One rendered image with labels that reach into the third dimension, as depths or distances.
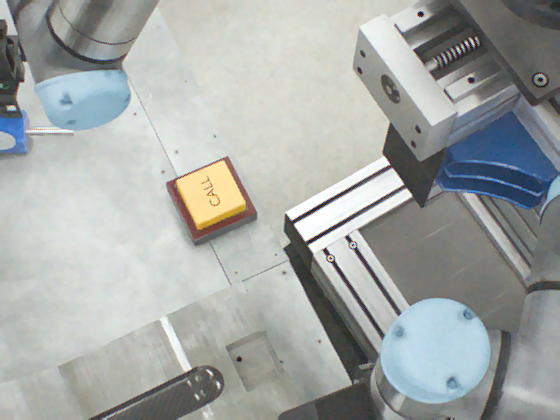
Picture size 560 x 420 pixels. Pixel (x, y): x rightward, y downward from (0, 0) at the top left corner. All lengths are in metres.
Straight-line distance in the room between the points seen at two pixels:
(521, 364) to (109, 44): 0.41
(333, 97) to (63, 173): 1.03
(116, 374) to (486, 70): 0.49
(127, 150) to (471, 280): 0.79
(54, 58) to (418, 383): 0.39
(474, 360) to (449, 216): 1.12
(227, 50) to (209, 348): 1.23
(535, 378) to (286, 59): 1.51
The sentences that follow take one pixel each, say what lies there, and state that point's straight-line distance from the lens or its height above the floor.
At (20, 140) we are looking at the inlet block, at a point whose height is 0.84.
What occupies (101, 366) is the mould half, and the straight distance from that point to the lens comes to 1.14.
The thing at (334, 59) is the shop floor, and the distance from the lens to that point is 2.28.
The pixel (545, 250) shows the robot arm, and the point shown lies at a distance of 0.90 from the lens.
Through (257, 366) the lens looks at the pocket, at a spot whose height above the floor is 0.86.
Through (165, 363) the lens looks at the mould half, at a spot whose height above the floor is 0.89.
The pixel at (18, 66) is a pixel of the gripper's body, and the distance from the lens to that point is 1.19.
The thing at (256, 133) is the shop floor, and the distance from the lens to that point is 2.19.
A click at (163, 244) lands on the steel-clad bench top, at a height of 0.80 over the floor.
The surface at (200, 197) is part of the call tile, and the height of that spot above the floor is 0.84.
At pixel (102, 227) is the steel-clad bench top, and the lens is 1.27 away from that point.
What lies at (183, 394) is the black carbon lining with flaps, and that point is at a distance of 1.13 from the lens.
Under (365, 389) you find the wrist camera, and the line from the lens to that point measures 0.99.
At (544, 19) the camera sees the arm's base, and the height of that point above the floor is 1.05.
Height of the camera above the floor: 1.98
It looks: 68 degrees down
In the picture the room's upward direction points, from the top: 3 degrees clockwise
